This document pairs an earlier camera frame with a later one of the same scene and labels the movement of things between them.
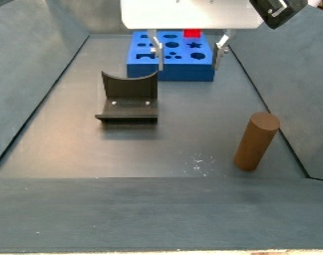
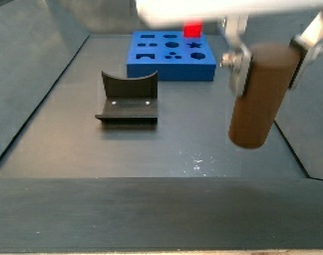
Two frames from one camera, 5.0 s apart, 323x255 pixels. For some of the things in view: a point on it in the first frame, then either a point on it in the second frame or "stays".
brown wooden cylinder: x=255 y=140 -> x=272 y=63
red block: x=192 y=33 stays
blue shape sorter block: x=187 y=59 stays
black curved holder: x=132 y=100 stays
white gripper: x=189 y=14 -> x=167 y=14
